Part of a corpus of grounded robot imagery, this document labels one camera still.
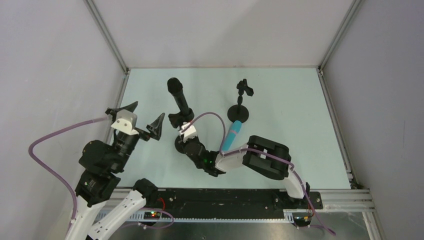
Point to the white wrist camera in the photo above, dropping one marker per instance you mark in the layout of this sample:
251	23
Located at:
125	122
187	131

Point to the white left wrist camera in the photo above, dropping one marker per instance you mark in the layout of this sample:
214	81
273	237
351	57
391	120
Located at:
125	122

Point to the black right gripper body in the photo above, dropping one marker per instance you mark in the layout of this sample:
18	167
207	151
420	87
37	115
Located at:
179	122

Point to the left controller board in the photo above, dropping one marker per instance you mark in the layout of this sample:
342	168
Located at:
152	215

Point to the black microphone stand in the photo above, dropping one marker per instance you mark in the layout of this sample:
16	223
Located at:
239	112
177	120

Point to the white slotted cable duct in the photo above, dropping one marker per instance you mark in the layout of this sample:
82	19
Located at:
139	216

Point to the right controller board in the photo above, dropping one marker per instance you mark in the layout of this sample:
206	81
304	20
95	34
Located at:
302	221

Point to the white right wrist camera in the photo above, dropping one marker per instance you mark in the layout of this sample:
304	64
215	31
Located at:
187	131

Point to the blue microphone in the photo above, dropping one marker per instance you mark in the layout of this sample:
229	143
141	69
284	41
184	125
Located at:
233	131

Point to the black microphone orange tip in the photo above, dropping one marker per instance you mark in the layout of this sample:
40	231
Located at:
175	88

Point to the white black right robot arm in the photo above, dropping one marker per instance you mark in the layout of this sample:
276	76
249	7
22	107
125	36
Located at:
266	157

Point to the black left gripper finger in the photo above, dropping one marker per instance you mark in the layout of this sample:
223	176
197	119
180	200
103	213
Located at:
130	107
155	128

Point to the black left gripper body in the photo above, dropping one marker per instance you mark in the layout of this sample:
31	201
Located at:
140	131

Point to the aluminium frame rail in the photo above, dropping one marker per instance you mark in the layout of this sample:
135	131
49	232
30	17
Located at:
327	200

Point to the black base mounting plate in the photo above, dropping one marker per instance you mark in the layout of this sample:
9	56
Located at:
230	204

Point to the controller board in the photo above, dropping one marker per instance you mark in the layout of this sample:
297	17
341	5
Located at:
152	215
302	221

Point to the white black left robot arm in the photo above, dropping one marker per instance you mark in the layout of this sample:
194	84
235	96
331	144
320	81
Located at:
102	162

